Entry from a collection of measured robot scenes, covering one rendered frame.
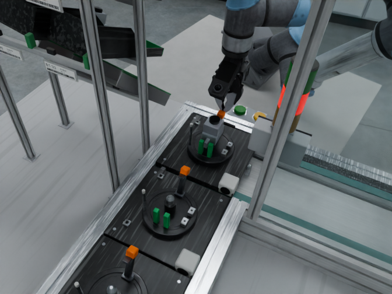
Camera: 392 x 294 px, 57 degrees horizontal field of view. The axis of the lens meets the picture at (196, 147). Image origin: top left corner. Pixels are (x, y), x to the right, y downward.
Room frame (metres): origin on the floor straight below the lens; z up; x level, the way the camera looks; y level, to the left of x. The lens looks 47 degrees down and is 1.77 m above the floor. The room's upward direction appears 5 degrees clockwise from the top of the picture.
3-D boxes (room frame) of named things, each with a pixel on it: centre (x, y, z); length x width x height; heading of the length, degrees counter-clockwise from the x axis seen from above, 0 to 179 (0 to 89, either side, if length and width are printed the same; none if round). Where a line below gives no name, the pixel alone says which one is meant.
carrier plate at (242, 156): (0.73, -0.04, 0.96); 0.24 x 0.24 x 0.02; 69
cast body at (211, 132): (0.73, -0.04, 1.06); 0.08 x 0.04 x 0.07; 159
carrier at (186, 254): (0.50, 0.05, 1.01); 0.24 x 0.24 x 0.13; 69
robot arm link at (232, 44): (0.82, -0.07, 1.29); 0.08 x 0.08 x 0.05
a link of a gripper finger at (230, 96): (0.82, -0.09, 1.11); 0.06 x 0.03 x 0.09; 159
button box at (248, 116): (0.90, -0.20, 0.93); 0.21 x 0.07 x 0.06; 69
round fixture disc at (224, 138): (0.73, -0.04, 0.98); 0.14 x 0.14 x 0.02
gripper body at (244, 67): (0.82, -0.08, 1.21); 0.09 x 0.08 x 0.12; 159
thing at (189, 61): (1.24, -0.20, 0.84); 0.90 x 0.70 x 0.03; 58
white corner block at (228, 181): (0.61, -0.10, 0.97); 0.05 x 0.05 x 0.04; 69
